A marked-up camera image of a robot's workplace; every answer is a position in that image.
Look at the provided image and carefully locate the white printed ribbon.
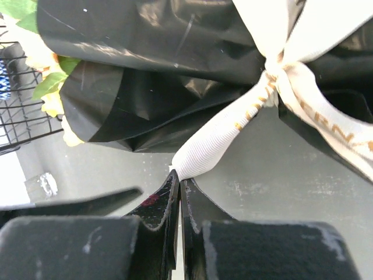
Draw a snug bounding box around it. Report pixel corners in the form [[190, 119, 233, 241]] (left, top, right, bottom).
[[170, 1, 372, 180]]

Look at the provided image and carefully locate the black wire dish rack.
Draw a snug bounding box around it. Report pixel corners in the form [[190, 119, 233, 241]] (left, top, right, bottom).
[[0, 24, 64, 155]]

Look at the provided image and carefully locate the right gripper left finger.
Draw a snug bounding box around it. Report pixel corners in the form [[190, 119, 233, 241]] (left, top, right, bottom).
[[1, 173, 179, 279]]

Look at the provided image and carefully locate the blue white patterned bowl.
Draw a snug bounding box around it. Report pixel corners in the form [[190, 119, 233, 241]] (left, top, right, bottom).
[[0, 59, 11, 101]]

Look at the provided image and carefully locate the clear glass vase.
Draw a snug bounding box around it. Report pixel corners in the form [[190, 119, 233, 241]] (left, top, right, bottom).
[[24, 172, 58, 203]]

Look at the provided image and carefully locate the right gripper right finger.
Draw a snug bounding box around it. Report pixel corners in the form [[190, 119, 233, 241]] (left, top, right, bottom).
[[180, 179, 360, 279]]

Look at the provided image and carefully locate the pink and yellow flower bouquet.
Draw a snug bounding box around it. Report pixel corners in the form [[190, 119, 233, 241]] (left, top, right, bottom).
[[1, 1, 84, 147]]

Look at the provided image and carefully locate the black wrapping paper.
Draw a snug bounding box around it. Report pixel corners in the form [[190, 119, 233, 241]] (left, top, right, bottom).
[[37, 1, 372, 180]]

